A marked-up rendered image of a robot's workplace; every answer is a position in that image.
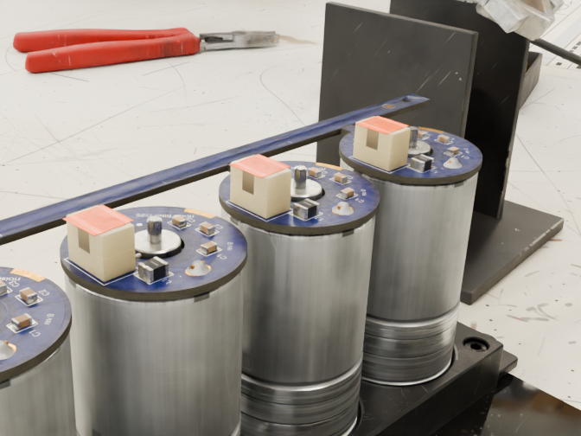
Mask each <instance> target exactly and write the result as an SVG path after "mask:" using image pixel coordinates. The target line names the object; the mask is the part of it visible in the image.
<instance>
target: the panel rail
mask: <svg viewBox="0 0 581 436"><path fill-rule="evenodd" d="M430 102H431V100H430V99H427V98H425V97H421V96H418V95H416V94H413V93H410V94H407V95H404V96H401V97H398V98H395V99H390V100H388V101H384V102H381V103H379V104H376V105H372V106H368V107H365V108H362V109H359V110H356V111H353V112H348V113H345V114H342V115H340V116H336V117H333V118H331V119H325V120H323V121H320V122H317V123H314V124H311V125H306V126H303V127H300V128H297V129H295V130H291V131H287V132H284V133H280V134H278V135H275V136H272V137H268V138H264V139H261V140H258V141H255V142H252V143H250V144H244V145H241V146H239V147H235V148H232V149H230V150H227V151H222V152H219V153H216V154H213V155H210V156H207V157H203V158H199V159H196V160H194V161H191V162H187V163H183V164H180V165H177V166H174V167H171V168H168V169H165V170H160V171H158V172H154V173H151V174H149V175H146V176H141V177H138V178H135V179H131V180H129V181H126V182H123V183H118V184H115V185H112V186H109V187H106V188H103V189H98V190H95V191H93V192H90V193H86V194H84V195H81V196H76V197H73V198H70V199H67V200H65V201H61V202H57V203H54V204H50V205H48V206H45V207H42V208H37V209H34V210H31V211H28V212H25V213H22V214H19V215H14V216H11V217H9V218H5V219H2V220H0V246H2V245H5V244H8V243H11V242H13V241H16V240H20V239H23V238H26V237H29V236H31V235H34V234H39V233H41V232H44V231H47V230H50V229H53V228H57V227H60V226H63V225H66V224H67V222H66V221H64V220H63V218H66V216H67V215H70V214H72V213H75V212H78V211H81V210H83V209H86V208H91V207H94V206H97V205H102V204H103V205H105V206H107V207H108V208H111V209H114V208H118V207H121V206H124V205H126V204H129V203H132V202H136V201H139V200H142V199H144V198H147V197H150V196H154V195H157V194H160V193H163V192H165V191H168V190H171V189H176V188H179V187H181V186H184V185H187V184H190V183H194V182H197V181H200V180H202V179H205V178H208V177H211V176H215V175H218V174H220V173H223V172H226V171H228V172H230V173H231V165H229V164H231V162H234V161H237V160H240V159H242V158H245V157H250V156H252V155H258V154H259V155H262V156H264V157H273V156H276V155H278V154H281V153H284V152H286V151H291V150H294V149H297V148H300V147H303V146H305V145H308V144H313V143H315V142H318V141H321V140H324V139H326V138H331V137H333V136H336V135H339V134H341V135H344V136H346V135H347V134H349V133H350V132H354V131H355V123H356V122H358V121H361V120H363V119H368V118H371V117H376V116H381V117H383V118H386V119H389V118H391V117H394V116H397V115H400V114H402V113H405V112H409V111H412V110H415V109H418V108H421V107H424V106H428V105H429V104H430Z"/></svg>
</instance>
